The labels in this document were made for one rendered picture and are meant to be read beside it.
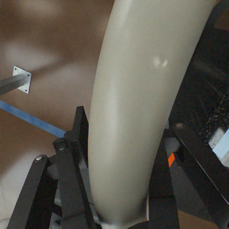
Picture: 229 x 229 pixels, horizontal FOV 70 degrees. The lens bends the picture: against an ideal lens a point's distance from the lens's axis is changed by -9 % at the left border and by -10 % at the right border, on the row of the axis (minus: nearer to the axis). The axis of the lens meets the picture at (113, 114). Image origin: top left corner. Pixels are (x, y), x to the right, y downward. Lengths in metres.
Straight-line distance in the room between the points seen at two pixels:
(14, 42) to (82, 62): 0.67
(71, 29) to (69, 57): 0.21
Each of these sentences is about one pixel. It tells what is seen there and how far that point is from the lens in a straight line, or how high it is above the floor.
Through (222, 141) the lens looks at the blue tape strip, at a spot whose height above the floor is 0.79.
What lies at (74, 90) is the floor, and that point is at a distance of 1.47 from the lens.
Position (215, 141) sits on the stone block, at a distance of 0.59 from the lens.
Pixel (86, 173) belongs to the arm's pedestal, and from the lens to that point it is 1.04.
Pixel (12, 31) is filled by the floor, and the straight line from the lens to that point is 1.74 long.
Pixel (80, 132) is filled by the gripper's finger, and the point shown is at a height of 1.14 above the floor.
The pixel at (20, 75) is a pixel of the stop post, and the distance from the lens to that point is 1.73.
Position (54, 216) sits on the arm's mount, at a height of 0.85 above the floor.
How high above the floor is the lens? 1.26
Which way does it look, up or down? 62 degrees down
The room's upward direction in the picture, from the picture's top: 149 degrees counter-clockwise
